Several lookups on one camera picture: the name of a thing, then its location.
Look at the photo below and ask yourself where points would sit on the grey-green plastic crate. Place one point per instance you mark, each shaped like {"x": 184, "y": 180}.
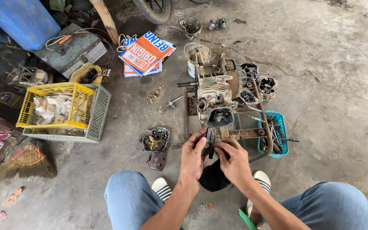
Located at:
{"x": 99, "y": 111}

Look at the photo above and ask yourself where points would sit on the black engine cover part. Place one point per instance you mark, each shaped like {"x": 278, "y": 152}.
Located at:
{"x": 249, "y": 70}

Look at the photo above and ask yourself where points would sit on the white striped right sandal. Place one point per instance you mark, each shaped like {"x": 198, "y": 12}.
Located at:
{"x": 261, "y": 180}

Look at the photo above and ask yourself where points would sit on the beige cylinder head part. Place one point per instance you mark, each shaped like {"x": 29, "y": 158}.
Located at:
{"x": 267, "y": 87}

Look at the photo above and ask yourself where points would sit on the black cloth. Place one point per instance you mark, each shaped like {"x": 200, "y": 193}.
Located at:
{"x": 212, "y": 177}

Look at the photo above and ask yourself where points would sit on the white striped left sandal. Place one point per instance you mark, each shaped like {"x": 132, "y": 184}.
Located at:
{"x": 162, "y": 189}

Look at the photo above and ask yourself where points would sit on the green plastic piece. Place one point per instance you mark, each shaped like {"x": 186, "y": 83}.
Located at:
{"x": 247, "y": 220}

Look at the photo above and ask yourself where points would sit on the small brown metal cover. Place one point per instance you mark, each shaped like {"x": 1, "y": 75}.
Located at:
{"x": 157, "y": 160}

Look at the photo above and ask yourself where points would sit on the person's left leg in jeans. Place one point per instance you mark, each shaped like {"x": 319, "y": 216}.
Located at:
{"x": 129, "y": 201}

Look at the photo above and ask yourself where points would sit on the white striped sandal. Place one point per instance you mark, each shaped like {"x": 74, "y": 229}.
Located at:
{"x": 261, "y": 180}
{"x": 162, "y": 189}

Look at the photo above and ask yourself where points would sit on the yellow machine housing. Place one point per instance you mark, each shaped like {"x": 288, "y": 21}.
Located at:
{"x": 86, "y": 74}

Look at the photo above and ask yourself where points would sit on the person's right leg in jeans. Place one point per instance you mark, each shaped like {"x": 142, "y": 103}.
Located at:
{"x": 327, "y": 207}

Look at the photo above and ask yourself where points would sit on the rusty metal engine frame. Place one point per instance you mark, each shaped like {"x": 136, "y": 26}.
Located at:
{"x": 249, "y": 132}

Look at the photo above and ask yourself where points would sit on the motorcycle wheel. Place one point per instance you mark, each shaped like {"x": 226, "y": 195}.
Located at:
{"x": 153, "y": 11}

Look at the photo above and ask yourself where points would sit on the small grimy metal engine part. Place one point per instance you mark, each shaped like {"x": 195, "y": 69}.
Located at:
{"x": 210, "y": 140}

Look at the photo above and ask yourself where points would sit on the metal socket wrench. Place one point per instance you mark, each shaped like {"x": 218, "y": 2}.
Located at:
{"x": 173, "y": 103}

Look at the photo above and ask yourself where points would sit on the person's left hand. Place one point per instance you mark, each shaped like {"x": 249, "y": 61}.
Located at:
{"x": 190, "y": 163}

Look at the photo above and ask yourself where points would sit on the dirty round metal housing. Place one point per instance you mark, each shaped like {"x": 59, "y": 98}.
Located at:
{"x": 189, "y": 27}

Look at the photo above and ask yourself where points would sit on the straw broom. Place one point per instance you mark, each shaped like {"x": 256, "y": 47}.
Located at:
{"x": 27, "y": 163}

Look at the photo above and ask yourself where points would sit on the blue plastic barrel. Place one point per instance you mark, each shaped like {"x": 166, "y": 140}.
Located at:
{"x": 21, "y": 20}

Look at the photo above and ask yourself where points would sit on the yellow oil bottle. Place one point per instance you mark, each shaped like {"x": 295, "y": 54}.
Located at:
{"x": 9, "y": 99}

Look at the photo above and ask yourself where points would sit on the engine side cover with gear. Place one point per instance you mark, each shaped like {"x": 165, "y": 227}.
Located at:
{"x": 156, "y": 139}

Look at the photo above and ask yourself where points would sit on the old dusty engine part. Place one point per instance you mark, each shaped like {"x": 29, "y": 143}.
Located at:
{"x": 29, "y": 76}

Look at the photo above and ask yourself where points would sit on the person's right hand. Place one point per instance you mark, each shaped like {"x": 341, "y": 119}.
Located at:
{"x": 238, "y": 166}

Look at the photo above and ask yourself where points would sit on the yellow plastic crate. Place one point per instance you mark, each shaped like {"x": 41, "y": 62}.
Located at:
{"x": 30, "y": 111}

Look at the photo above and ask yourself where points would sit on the wooden pole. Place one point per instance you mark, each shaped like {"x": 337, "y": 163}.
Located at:
{"x": 105, "y": 19}

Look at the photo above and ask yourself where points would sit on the thin metal rod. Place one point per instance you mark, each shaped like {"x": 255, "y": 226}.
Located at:
{"x": 251, "y": 117}
{"x": 249, "y": 108}

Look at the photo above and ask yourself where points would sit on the grey metal box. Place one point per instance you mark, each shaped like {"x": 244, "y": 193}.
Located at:
{"x": 72, "y": 52}

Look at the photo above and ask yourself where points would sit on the white dirty paint bucket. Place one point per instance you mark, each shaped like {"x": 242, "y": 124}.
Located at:
{"x": 193, "y": 52}

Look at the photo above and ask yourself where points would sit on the stack of orange blue signs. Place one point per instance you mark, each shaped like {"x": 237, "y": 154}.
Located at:
{"x": 144, "y": 54}

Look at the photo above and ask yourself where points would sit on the teal plastic tool basket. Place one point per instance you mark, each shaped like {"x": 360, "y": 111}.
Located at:
{"x": 281, "y": 126}

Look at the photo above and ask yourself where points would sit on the person's leg in jeans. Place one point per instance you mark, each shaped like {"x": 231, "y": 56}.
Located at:
{"x": 327, "y": 207}
{"x": 129, "y": 201}

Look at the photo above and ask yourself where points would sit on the dirty small engine block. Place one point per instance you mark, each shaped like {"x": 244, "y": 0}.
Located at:
{"x": 214, "y": 92}

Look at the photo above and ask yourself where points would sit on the dry brown leaf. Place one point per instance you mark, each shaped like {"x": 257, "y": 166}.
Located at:
{"x": 15, "y": 195}

